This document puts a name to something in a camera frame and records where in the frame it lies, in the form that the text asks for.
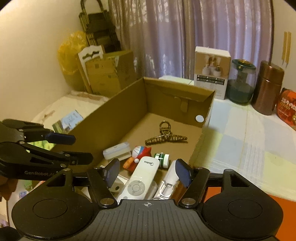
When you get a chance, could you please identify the colourful printed booklet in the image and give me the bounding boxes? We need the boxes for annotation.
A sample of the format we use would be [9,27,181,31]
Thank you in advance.
[52,110,84,139]

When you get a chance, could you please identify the small green white bottle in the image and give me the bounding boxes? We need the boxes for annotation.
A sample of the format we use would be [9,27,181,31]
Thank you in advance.
[154,152,171,169]

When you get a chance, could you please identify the red instant meal bowl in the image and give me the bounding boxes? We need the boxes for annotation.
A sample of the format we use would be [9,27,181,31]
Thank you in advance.
[275,88,296,127]

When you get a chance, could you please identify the white remote control grey dial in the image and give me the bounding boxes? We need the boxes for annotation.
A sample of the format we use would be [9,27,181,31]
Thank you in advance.
[117,156,160,200]

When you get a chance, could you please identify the brown cylindrical canister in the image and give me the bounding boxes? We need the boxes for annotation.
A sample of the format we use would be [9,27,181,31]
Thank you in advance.
[252,61,285,116]

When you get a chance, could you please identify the cardboard box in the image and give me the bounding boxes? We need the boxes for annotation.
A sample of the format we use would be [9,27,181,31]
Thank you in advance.
[53,77,216,202]

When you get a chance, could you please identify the purple curtain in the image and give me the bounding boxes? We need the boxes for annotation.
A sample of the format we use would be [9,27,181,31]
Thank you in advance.
[107,0,273,80]

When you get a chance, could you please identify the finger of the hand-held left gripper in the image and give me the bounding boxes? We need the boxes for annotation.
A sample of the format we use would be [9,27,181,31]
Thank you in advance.
[1,119,76,145]
[0,142,93,168]

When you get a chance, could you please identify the white bedding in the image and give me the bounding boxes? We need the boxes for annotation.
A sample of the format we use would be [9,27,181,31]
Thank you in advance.
[30,90,109,149]

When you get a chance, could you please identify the dark folding stool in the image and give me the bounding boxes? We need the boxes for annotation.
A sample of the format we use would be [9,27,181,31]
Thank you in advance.
[79,0,122,54]

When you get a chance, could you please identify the leopard print hair claw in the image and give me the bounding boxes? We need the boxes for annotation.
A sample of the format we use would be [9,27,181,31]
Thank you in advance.
[145,121,188,145]

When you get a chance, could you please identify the flattened cardboard boxes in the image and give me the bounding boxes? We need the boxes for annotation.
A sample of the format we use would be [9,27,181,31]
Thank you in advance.
[77,50,137,95]

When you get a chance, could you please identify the red blue cat toy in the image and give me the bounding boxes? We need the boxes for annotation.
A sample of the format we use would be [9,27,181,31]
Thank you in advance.
[123,146,152,174]

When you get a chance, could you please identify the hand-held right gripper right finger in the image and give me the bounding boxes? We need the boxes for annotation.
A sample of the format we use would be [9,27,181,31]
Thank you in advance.
[175,159,253,208]

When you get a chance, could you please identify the yellow plastic bag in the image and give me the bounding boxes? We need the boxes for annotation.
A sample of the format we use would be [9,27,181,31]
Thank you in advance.
[57,31,89,81]

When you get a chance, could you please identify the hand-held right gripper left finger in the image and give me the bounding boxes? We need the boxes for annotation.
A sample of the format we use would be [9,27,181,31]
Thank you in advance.
[43,159,121,208]

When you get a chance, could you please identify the light checked tablecloth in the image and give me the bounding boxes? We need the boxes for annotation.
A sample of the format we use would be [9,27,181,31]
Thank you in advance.
[159,75,296,202]

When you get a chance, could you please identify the white product box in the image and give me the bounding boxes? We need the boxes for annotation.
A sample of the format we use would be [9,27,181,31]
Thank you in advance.
[194,46,232,100]

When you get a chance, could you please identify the white power adapter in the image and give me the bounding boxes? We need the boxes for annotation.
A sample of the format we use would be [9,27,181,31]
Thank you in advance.
[102,142,131,161]

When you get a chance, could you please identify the glass jar green lid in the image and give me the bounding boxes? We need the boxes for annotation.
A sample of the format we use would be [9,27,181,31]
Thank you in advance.
[225,59,257,106]

